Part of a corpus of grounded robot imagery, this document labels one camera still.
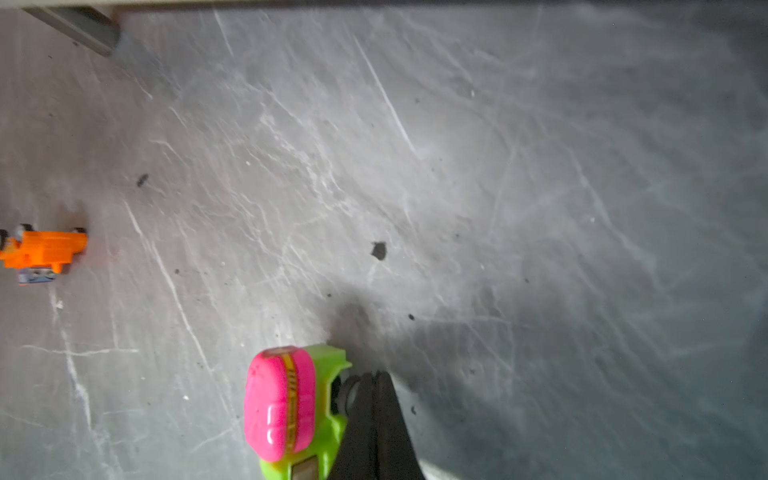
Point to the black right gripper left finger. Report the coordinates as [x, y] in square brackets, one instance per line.
[356, 457]

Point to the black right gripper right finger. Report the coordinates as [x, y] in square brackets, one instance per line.
[395, 455]

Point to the green pink toy car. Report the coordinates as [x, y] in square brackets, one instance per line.
[292, 419]

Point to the white two-tier shelf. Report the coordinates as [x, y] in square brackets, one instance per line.
[95, 24]

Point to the orange toy car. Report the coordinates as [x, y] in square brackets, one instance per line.
[40, 256]

